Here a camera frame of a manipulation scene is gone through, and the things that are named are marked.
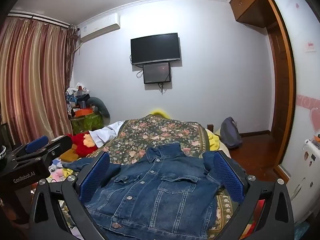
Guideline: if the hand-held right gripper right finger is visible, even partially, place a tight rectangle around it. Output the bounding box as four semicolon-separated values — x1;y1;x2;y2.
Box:
212;150;295;240

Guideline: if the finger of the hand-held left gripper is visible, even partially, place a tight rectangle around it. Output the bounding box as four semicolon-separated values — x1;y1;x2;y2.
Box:
37;135;73;165
11;135;50;162

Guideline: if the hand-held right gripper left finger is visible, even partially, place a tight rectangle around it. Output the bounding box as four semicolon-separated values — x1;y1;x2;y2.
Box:
29;152;112;240

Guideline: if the blue denim jacket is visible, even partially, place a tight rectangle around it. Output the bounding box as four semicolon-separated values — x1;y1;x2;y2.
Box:
61;142;222;240

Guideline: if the pile of clothes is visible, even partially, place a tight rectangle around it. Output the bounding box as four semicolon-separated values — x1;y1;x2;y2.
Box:
65;82;91;111

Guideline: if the brown cardboard box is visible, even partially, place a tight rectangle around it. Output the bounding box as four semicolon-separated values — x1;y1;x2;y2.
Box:
59;147;81;163

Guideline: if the red plush toy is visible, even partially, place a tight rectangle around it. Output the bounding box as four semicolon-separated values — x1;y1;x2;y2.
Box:
67;132;98;157

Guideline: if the floor clutter pile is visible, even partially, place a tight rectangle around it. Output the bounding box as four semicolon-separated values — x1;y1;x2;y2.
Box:
47;158;75;183

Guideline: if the green patterned bag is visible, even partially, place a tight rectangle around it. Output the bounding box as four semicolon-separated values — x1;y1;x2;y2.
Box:
70;112;104;136

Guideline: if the orange box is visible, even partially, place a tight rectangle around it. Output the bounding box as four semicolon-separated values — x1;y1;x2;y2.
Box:
75;108;95;118

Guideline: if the yellow fleece blanket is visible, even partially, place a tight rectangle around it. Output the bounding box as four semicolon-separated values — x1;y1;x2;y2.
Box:
206;128;225;152

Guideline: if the white cloth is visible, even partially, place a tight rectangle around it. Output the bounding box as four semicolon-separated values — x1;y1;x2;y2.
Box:
89;121;125;148

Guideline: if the grey backpack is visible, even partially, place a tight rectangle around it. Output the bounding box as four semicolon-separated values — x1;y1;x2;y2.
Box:
220;117;243;149

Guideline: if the grey neck pillow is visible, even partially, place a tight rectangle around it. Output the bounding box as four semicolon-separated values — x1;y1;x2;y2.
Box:
87;97;111;119

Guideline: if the striped pink curtain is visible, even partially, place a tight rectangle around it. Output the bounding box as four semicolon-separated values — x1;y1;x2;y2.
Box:
0;17;81;146

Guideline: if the floral bedspread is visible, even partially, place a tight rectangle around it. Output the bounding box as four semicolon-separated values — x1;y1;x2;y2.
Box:
60;114;240;240

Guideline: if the yellow plush toy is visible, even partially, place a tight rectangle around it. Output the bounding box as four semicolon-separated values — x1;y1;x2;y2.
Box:
149;109;171;119

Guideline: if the brown wooden door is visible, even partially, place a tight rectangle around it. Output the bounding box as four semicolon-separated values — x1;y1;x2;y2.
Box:
264;0;297;178

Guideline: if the white air conditioner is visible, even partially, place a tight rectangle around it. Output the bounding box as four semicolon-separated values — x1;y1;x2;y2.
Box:
77;13;121;43

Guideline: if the white sliding wardrobe door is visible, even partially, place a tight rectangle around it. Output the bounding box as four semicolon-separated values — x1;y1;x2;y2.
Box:
271;0;320;223

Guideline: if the wooden overhead cabinet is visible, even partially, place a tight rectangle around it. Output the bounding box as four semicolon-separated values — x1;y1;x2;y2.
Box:
229;0;278;29

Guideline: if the black television cable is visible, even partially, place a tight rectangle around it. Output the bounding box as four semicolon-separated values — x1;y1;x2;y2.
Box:
129;54;144;79

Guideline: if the small black wall monitor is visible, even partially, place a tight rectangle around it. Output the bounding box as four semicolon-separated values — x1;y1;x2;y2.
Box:
143;62;172;84

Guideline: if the curtain rail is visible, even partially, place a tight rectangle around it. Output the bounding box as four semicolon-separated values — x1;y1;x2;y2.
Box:
7;11;72;28

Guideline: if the black wall television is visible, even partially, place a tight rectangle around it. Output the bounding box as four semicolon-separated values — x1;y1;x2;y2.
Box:
130;33;181;66

